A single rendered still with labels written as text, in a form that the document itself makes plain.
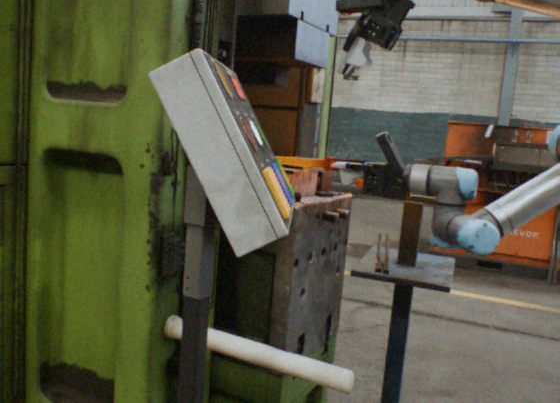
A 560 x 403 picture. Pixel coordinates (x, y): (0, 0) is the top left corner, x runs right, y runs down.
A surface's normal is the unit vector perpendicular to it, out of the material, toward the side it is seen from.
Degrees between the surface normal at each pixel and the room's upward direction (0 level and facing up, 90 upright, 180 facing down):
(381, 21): 91
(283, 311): 90
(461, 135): 90
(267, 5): 90
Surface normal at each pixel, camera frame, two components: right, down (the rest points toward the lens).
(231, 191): -0.06, 0.13
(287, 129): -0.48, 0.08
